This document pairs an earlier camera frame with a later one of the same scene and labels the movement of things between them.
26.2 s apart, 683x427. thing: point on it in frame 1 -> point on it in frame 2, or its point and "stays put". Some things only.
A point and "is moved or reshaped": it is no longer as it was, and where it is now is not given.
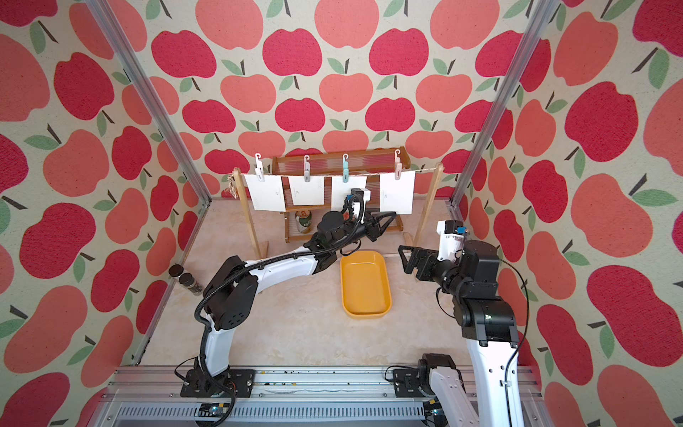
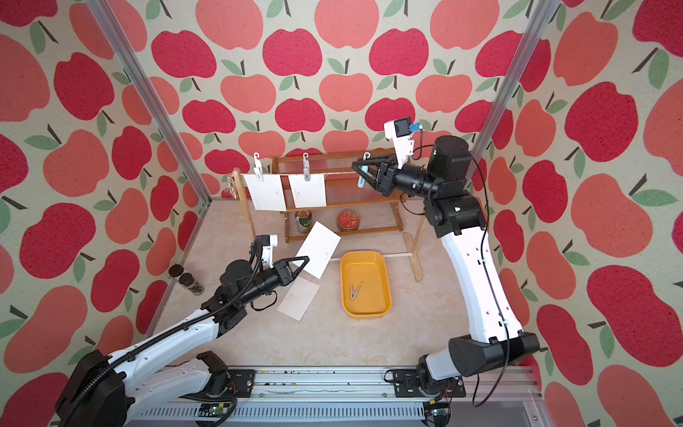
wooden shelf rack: x=301 y=222 stays put
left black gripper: x=372 y=228 -> x=284 y=272
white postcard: x=397 y=195 -> x=297 y=298
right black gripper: x=430 y=259 -> x=388 y=174
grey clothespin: x=307 y=168 stays put
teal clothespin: x=345 y=168 -> x=361 y=182
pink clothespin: x=397 y=165 is moved or reshaped
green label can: x=304 y=221 stays put
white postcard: x=306 y=193 stays put
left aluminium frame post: x=132 y=62 stays put
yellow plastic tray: x=365 y=289 stays put
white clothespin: x=259 y=168 stays put
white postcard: x=341 y=189 is moved or reshaped
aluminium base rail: x=154 y=397 stays put
